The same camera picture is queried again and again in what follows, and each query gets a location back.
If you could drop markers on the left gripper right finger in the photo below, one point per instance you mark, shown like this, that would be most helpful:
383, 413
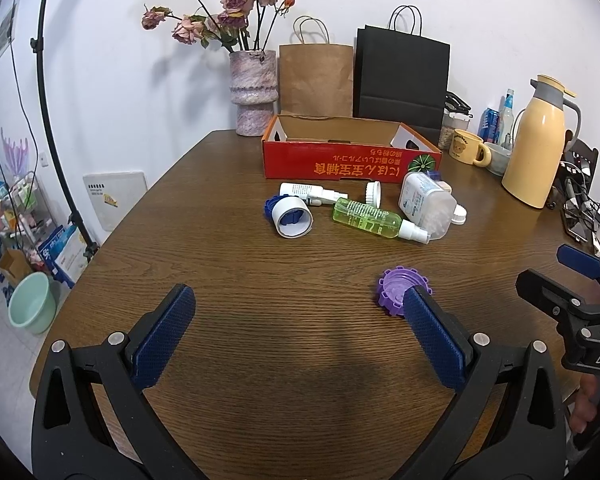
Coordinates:
440, 336

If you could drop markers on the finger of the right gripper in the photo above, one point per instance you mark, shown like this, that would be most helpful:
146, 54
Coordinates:
546, 295
576, 260

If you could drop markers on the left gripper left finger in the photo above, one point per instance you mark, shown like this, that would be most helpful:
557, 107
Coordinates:
156, 334

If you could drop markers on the purple gear-shaped lid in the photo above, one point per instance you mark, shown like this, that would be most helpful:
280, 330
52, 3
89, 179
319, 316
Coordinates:
392, 286

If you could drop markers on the small white cap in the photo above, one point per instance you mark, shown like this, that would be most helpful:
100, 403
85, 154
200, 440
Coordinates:
459, 215

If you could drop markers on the translucent square plastic bottle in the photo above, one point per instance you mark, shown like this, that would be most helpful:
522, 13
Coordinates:
427, 204

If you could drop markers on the green spray bottle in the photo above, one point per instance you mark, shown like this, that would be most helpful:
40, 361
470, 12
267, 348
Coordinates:
377, 221

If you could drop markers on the white ribbed bottle cap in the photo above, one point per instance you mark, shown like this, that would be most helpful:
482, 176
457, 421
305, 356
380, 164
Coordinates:
373, 194

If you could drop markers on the white power adapter plug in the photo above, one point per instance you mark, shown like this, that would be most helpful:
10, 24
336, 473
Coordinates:
445, 186

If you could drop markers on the person's right hand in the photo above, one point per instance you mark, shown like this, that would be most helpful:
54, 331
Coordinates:
584, 409

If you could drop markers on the yellow thermos jug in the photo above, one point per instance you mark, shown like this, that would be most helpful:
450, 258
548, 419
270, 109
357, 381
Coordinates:
540, 142

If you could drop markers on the mint green plastic basin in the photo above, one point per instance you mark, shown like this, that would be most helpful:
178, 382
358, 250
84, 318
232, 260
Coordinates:
34, 303

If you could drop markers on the white router box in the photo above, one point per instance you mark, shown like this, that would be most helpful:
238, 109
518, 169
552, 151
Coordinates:
114, 194

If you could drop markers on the clear bottle blue label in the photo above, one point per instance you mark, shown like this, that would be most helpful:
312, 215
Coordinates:
506, 121

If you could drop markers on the blue soda can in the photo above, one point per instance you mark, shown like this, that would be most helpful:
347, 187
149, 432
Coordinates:
488, 128

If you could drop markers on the cluttered storage shelf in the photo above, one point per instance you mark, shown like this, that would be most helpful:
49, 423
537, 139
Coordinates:
31, 240

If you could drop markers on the yellow bear mug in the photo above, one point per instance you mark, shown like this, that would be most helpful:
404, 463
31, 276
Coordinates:
469, 149

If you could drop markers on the clear food storage container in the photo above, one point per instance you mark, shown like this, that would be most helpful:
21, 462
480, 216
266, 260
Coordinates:
456, 115

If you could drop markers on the red cardboard box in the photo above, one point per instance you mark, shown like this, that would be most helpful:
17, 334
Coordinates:
344, 148

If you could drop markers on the black paper bag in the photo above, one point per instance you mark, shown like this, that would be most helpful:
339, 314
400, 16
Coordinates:
400, 75

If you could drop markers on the pink ceramic vase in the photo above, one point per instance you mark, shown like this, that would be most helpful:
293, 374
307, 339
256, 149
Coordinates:
253, 89

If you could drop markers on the brown paper bag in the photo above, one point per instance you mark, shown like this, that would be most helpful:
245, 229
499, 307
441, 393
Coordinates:
315, 78

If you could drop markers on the dried rose bouquet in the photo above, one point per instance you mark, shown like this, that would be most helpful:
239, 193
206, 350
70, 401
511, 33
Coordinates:
235, 25

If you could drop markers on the black wire rack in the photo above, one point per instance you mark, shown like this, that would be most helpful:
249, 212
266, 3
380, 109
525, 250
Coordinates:
570, 193

